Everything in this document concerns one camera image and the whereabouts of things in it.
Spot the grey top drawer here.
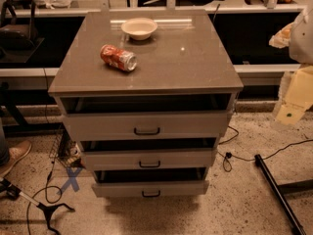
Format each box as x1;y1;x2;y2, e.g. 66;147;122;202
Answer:
63;94;232;141

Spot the black floor cable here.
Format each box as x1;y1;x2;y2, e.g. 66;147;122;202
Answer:
25;160;64;235
217;125;313;173

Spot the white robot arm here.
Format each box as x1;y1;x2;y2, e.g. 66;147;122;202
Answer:
269;5;313;125

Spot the black floor cable right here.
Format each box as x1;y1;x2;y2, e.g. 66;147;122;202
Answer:
217;125;313;173

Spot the brown shoe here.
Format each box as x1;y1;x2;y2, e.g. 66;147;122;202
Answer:
0;140;32;177

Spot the black metal leg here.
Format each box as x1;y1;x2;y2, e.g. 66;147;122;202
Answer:
254;155;313;235

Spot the wire basket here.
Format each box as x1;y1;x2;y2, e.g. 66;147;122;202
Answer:
49;127;82;167

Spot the red soda can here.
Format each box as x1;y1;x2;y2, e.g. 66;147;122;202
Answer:
100;44;137;71

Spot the grey drawer cabinet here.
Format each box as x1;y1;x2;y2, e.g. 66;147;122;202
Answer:
47;9;245;199

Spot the grey drawer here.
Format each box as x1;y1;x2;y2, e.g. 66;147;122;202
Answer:
92;167;208;198
82;137;216;171
63;94;232;141

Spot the cream paper bowl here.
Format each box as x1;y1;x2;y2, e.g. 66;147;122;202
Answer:
121;18;157;41

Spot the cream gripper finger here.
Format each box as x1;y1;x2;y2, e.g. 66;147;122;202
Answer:
269;23;293;49
273;65;313;125

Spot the black tripod stand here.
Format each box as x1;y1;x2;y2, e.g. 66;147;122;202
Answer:
0;177;74;235

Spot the blue tape cross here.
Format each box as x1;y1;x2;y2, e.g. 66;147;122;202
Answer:
60;167;82;195

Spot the black floor cable left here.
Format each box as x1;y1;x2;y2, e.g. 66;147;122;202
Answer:
25;160;64;235

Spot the grey middle drawer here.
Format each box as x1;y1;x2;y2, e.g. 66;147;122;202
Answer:
82;137;216;171

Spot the grey bottom drawer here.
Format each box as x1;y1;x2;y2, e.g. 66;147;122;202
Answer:
92;167;208;198

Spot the black chair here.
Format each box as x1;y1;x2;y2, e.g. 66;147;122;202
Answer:
0;0;43;64

